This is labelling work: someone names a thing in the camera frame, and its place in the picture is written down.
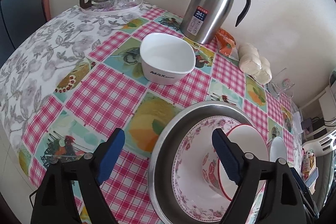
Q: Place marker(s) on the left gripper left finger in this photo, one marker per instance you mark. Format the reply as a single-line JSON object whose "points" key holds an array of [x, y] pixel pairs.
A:
{"points": [[55, 200]]}

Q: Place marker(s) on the white bowl with red print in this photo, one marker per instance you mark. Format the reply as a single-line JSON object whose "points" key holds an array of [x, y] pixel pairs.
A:
{"points": [[277, 149]]}

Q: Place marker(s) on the strawberry pattern small bowl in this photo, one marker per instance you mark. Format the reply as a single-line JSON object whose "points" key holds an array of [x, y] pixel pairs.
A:
{"points": [[222, 165]]}

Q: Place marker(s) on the pink floral deep plate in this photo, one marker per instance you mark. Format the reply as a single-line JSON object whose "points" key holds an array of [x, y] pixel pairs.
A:
{"points": [[200, 183]]}

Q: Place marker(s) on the white MAX square bowl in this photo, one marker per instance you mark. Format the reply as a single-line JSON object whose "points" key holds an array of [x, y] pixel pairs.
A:
{"points": [[165, 58]]}

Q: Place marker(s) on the colourful snack package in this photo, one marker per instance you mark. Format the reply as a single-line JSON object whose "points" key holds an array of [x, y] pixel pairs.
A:
{"points": [[309, 168]]}

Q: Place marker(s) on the white shelf unit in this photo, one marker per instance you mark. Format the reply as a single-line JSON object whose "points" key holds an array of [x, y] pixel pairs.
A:
{"points": [[319, 121]]}

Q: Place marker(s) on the stainless steel round tray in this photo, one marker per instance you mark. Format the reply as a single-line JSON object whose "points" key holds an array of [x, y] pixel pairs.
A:
{"points": [[160, 164]]}

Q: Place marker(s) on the pink checkered fruit tablecloth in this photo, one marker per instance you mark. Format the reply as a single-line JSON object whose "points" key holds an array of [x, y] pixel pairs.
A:
{"points": [[108, 90]]}

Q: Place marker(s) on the grey floral tablecloth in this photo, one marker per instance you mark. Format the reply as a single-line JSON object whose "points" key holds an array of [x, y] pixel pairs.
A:
{"points": [[33, 71]]}

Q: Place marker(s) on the pack of white buns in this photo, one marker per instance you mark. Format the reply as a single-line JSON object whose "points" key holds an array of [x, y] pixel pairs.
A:
{"points": [[251, 63]]}

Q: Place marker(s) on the orange snack packet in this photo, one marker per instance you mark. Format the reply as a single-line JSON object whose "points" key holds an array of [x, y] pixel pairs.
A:
{"points": [[225, 42]]}

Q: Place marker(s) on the stainless steel thermos jug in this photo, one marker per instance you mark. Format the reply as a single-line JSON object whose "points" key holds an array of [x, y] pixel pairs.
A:
{"points": [[203, 18]]}

